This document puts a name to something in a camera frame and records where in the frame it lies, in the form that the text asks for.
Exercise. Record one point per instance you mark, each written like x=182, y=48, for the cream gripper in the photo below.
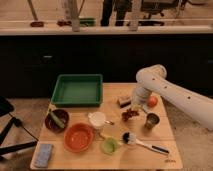
x=136, y=107

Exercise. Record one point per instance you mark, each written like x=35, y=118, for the dark red grape bunch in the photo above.
x=129, y=114

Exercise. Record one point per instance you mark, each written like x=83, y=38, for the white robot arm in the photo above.
x=153, y=79

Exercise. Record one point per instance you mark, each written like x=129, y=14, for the orange red bowl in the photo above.
x=78, y=137

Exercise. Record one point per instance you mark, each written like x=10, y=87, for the dark brown bowl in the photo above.
x=51, y=125

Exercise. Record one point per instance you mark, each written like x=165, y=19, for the block eraser brush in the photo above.
x=124, y=101

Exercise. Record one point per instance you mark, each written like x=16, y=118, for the orange fruit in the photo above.
x=152, y=101

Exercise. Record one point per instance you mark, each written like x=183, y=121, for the metal can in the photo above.
x=151, y=120

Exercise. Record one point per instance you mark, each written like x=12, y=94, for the white cup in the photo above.
x=98, y=120

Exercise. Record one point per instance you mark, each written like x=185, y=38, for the green small cup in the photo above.
x=109, y=146

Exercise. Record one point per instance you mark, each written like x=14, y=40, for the green plastic tray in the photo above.
x=78, y=90

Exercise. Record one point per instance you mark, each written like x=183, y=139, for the green cucumber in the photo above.
x=56, y=120

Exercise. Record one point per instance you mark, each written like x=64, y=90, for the blue sponge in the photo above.
x=43, y=155

